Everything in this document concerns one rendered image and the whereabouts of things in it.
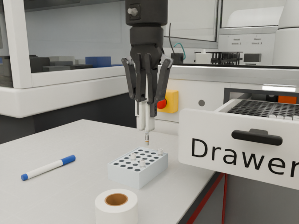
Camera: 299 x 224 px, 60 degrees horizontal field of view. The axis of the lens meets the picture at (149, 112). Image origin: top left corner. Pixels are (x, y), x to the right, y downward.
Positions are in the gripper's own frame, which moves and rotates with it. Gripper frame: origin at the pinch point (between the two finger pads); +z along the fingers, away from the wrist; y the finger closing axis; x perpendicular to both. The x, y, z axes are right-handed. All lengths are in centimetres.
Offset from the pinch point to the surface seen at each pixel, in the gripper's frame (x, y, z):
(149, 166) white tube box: -7.0, 5.1, 8.9
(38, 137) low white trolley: -1.4, -41.5, 12.6
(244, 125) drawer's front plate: -5.8, 23.6, -2.7
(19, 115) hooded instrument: 1, -55, 7
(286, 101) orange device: 64, 24, 4
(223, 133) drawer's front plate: -5.9, 20.1, -0.8
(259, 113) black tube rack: 11.0, 23.1, -1.3
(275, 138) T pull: -9.2, 28.8, -2.4
